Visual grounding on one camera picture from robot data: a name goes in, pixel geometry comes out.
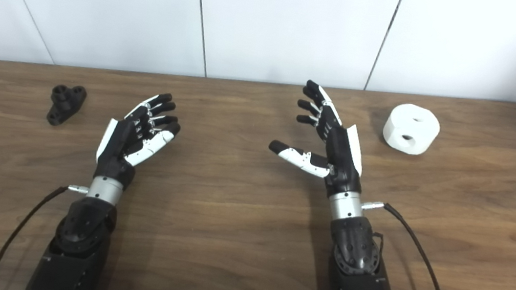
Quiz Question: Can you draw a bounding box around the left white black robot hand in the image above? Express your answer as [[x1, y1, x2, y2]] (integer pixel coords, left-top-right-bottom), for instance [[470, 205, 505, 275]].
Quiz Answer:
[[86, 85, 185, 213]]

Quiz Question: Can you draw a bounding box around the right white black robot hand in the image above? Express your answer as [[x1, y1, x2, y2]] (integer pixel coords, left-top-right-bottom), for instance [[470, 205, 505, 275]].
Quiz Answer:
[[261, 76, 380, 224]]

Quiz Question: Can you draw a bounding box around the black plastic holder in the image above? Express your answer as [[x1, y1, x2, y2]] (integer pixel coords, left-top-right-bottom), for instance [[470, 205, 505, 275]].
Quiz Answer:
[[45, 83, 88, 129]]

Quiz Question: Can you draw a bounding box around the round white plastic piece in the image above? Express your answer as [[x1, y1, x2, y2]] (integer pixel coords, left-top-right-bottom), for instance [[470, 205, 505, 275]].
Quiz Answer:
[[380, 101, 443, 158]]

